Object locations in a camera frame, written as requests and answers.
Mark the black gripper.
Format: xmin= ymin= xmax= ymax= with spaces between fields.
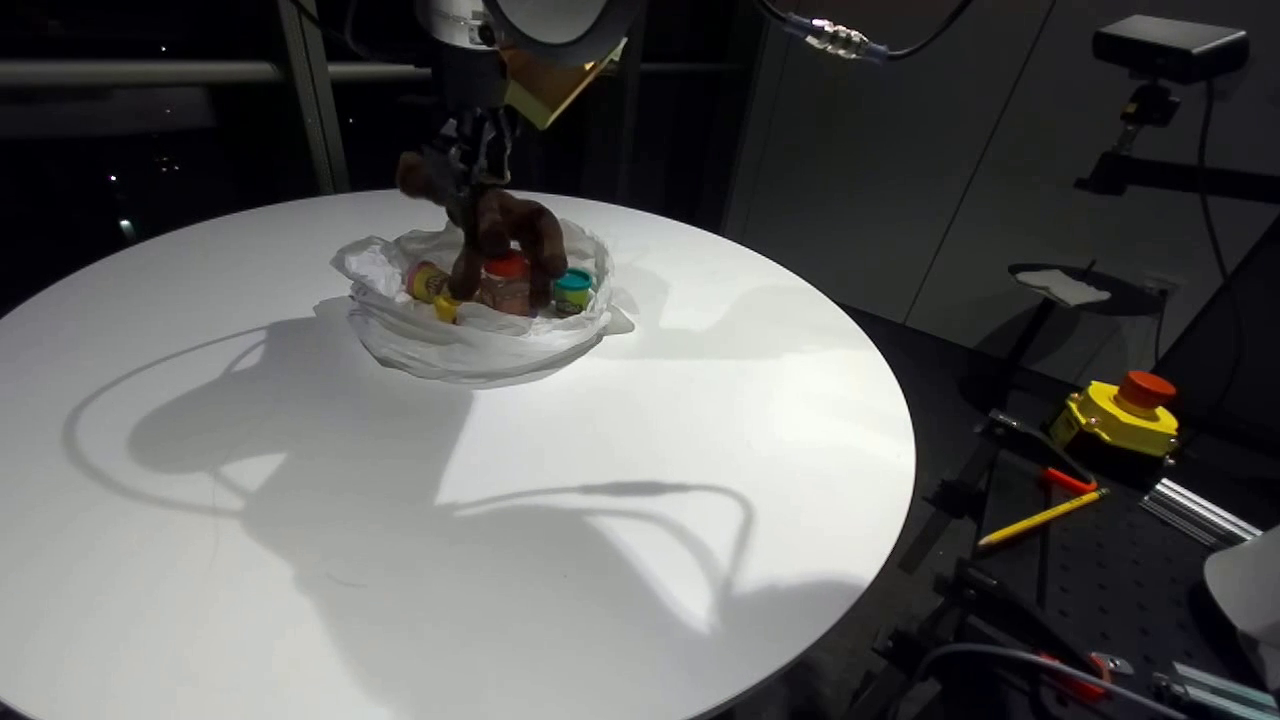
xmin=434 ymin=100 xmax=518 ymax=192

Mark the brown plush moose toy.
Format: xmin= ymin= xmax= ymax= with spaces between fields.
xmin=390 ymin=115 xmax=572 ymax=312

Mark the yellow dough can pink lid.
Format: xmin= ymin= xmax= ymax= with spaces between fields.
xmin=402 ymin=261 xmax=451 ymax=306

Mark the white plastic bag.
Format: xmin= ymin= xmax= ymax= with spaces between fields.
xmin=333 ymin=215 xmax=635 ymax=385

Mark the grey metal railing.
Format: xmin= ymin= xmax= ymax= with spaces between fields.
xmin=0 ymin=57 xmax=445 ymax=92

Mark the yellow pencil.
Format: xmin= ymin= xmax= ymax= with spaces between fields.
xmin=972 ymin=483 xmax=1111 ymax=556

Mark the yellow emergency stop button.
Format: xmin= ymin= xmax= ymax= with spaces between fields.
xmin=1047 ymin=364 xmax=1184 ymax=462

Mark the white plastic object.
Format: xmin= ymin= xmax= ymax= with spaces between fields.
xmin=1201 ymin=523 xmax=1280 ymax=691

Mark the grey window frame post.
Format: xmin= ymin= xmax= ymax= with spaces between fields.
xmin=270 ymin=0 xmax=354 ymax=200

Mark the grey cable with connector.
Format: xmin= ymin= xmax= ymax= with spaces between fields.
xmin=756 ymin=0 xmax=978 ymax=69

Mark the red handled tool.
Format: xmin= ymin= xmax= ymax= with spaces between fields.
xmin=1035 ymin=458 xmax=1105 ymax=500

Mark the black camera stand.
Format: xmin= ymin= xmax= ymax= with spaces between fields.
xmin=1076 ymin=76 xmax=1280 ymax=206

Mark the black camera box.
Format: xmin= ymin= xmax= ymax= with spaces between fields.
xmin=1092 ymin=13 xmax=1257 ymax=82

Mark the black floor cable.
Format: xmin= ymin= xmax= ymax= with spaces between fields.
xmin=913 ymin=636 xmax=1191 ymax=720

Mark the aluminium rail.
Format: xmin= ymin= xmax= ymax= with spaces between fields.
xmin=1147 ymin=473 xmax=1264 ymax=542

